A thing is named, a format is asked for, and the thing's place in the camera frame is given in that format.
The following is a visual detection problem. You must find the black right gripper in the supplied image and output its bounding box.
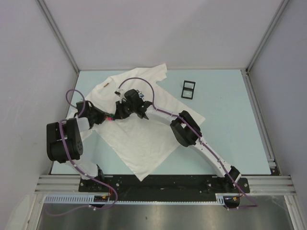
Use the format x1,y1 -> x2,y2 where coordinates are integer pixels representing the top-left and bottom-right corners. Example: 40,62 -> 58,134
114,100 -> 136,120

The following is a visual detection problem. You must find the rainbow plush flower brooch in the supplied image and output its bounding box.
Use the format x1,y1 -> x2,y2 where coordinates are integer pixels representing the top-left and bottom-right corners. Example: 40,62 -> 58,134
105,116 -> 115,121

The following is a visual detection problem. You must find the white t-shirt with daisy print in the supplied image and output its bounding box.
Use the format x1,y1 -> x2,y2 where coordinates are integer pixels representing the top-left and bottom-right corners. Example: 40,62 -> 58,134
75,64 -> 205,180

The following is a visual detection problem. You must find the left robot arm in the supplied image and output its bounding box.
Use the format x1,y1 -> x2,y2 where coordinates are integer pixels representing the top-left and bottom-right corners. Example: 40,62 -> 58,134
47,101 -> 112,192

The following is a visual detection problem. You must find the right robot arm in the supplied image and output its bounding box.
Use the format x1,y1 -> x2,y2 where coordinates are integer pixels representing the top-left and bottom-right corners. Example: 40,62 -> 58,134
115,89 -> 241,192

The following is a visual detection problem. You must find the black open display box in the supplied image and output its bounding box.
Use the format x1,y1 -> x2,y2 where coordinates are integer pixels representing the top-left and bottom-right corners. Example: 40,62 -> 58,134
181,80 -> 196,100

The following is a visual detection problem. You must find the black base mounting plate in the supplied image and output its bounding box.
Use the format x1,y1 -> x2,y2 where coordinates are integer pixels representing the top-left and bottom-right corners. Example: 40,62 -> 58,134
79,173 -> 250,194

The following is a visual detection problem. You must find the grey slotted cable duct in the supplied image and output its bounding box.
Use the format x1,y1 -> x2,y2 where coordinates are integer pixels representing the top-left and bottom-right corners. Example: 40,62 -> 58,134
44,194 -> 224,205

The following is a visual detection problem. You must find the aluminium front frame rail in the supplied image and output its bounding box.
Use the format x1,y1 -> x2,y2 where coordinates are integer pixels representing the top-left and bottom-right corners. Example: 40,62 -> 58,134
35,175 -> 296,196

